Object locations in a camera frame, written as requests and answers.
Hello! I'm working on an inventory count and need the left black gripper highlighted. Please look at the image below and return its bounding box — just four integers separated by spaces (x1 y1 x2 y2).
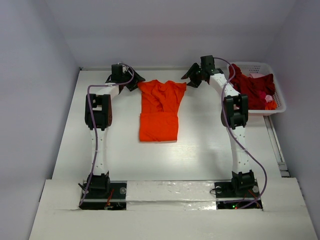
120 68 145 91

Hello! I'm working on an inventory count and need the dark red t shirt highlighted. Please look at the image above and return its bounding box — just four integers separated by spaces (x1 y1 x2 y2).
230 63 276 110

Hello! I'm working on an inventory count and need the orange t shirt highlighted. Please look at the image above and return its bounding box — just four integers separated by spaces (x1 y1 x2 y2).
138 79 187 143

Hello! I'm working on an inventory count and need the white plastic basket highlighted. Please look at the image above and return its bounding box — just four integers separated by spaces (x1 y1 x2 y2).
227 61 287 116

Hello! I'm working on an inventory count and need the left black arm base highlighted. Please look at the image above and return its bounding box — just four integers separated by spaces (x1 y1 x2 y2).
79 181 127 211

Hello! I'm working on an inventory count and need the small orange cloth in basket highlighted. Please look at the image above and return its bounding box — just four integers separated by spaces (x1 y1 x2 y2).
265 100 278 111

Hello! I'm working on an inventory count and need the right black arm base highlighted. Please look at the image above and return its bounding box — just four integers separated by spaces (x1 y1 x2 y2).
209 181 260 210

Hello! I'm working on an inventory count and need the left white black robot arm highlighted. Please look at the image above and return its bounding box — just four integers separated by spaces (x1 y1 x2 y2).
83 63 145 198

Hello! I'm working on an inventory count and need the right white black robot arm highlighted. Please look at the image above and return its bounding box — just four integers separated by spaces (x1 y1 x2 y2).
182 55 256 199

